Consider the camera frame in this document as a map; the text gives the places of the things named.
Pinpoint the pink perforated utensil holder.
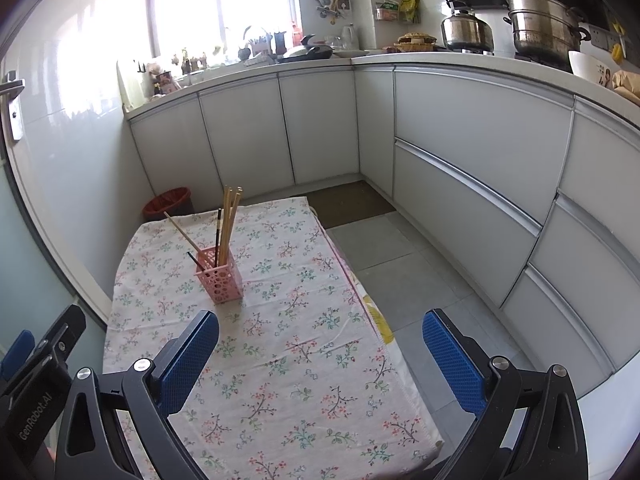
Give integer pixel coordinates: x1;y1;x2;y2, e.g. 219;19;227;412
195;247;244;305

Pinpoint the wall socket strip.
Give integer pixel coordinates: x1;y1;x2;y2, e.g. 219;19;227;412
590;22;632;47

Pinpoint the stainless stacked steamer pot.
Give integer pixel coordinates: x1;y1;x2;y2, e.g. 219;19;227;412
504;0;592;69

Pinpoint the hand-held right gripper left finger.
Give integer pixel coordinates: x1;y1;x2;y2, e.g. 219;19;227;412
54;310;221;480

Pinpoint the stainless pot with lid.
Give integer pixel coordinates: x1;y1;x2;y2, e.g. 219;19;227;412
441;9;495;54

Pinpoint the wall rack with yellow bag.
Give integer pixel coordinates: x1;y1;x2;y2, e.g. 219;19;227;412
375;0;422;25

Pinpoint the bunch of wooden chopsticks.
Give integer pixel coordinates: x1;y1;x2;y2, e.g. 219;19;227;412
164;186;245;271

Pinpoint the woven basket of food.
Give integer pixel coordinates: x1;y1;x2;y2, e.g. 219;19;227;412
394;32;442;54

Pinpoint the white bowl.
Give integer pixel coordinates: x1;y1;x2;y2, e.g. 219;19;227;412
567;50;619;89

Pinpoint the yellow patterned sheet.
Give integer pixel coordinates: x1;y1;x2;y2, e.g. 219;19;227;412
360;292;397;344

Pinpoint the floral tablecloth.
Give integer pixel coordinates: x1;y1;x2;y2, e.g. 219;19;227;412
102;196;446;480

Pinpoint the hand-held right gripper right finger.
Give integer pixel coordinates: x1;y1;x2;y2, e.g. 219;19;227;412
422;309;590;480

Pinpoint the white cutting board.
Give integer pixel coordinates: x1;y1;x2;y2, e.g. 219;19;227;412
117;59;144;112

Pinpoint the brown floor mat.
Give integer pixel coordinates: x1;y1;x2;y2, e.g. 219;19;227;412
305;180;397;231

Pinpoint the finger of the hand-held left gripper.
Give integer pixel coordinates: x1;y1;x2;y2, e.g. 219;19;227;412
0;330;37;385
29;304;87;362

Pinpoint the red waste basket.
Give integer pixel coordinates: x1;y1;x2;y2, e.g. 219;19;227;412
142;186;195;221

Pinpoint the black wok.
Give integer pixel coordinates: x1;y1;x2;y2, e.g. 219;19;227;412
277;34;335;64

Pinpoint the kitchen window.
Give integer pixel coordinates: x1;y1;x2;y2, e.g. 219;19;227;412
150;0;301;61

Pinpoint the brown paper bag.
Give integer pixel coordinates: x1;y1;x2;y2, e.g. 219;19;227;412
610;70;640;107

